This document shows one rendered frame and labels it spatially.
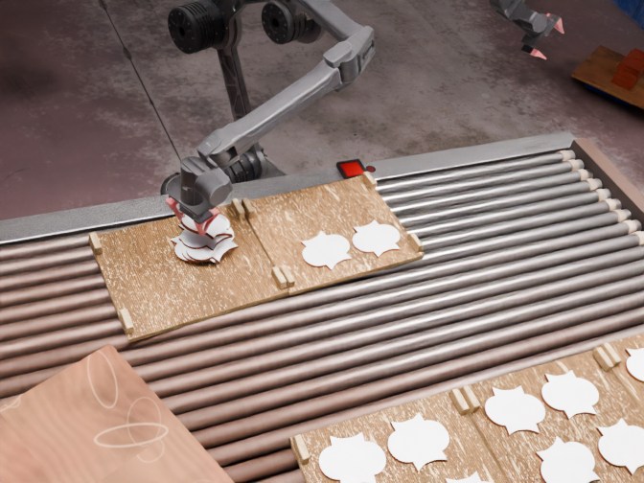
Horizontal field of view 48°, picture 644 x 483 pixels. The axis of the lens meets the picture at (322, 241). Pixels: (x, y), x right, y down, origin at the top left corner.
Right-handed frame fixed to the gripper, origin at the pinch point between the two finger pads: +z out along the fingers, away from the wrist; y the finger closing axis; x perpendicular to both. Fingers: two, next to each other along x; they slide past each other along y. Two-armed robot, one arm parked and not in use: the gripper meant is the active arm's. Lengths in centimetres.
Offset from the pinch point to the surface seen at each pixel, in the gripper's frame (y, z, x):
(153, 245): -10.0, 12.5, -3.8
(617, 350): 97, 12, 55
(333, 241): 22.2, 11.7, 31.5
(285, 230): 9.9, 12.5, 25.5
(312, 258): 22.3, 11.6, 22.3
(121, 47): -206, 108, 146
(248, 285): 16.3, 12.4, 3.9
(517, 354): 78, 15, 37
